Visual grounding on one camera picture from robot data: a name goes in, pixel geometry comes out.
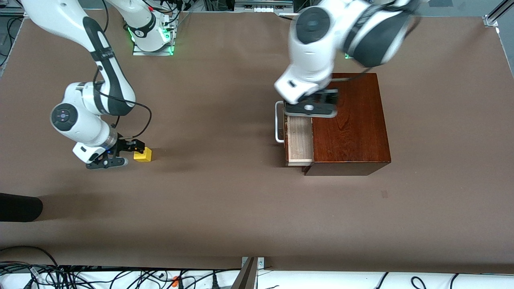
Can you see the dark wooden drawer cabinet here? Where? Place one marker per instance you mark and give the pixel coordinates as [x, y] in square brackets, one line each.
[353, 128]

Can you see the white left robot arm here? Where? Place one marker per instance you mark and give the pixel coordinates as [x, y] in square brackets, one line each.
[313, 52]

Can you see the aluminium profile bar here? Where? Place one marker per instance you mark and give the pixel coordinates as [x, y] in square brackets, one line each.
[14, 13]
[490, 20]

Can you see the yellow cube block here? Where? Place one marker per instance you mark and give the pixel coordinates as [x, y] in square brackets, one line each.
[145, 157]

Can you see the grey power strip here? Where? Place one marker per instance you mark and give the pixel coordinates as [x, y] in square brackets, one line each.
[265, 7]

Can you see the black cylindrical object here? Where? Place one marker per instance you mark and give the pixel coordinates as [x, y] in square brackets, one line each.
[20, 206]

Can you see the silver metal bracket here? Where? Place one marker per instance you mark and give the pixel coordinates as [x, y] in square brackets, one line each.
[261, 263]

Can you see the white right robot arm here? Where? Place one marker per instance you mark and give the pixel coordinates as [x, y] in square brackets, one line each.
[80, 124]

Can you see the table cover sheet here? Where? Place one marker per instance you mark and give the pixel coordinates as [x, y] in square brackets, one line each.
[221, 200]

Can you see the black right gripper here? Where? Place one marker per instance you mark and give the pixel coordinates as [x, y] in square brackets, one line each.
[127, 145]

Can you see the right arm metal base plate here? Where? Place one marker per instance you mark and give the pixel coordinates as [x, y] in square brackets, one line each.
[140, 52]

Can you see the dark diagonal bar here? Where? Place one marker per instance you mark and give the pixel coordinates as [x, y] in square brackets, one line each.
[247, 277]

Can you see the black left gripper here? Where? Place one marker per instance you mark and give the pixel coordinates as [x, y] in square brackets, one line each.
[328, 96]

